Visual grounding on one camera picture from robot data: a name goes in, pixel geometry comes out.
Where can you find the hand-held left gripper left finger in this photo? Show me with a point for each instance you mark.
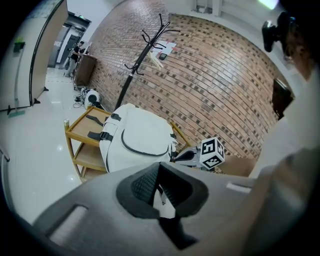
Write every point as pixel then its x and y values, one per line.
pixel 100 205

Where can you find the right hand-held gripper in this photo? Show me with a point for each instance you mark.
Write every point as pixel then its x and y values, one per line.
pixel 212 152

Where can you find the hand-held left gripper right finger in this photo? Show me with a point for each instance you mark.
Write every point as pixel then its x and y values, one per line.
pixel 217 200

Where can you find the white fabric bag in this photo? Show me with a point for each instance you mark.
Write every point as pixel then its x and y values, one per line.
pixel 140 130

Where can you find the person in white shirt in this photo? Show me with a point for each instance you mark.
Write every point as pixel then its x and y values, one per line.
pixel 287 150

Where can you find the black coat rack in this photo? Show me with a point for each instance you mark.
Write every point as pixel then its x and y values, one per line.
pixel 125 87

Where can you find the white clothes hanger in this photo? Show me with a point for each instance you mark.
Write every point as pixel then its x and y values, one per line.
pixel 155 62

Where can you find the white round appliance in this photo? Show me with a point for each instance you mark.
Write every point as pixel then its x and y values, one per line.
pixel 92 98

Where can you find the black monitor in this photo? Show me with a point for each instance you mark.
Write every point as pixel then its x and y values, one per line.
pixel 281 100

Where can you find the green flat mop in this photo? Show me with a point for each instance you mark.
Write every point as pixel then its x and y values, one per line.
pixel 17 113

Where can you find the dark wooden cabinet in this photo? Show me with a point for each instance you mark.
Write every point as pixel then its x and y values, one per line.
pixel 85 70

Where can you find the person's face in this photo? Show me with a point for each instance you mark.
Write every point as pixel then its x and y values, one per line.
pixel 303 62

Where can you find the folding partition panel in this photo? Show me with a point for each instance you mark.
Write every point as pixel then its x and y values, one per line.
pixel 50 50

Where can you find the small black wall device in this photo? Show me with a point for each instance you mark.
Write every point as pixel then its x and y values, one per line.
pixel 162 56

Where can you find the white and red wall poster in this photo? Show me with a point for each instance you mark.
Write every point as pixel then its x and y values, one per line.
pixel 165 46

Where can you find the black head-mounted camera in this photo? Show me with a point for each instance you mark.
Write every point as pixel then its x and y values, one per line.
pixel 275 32

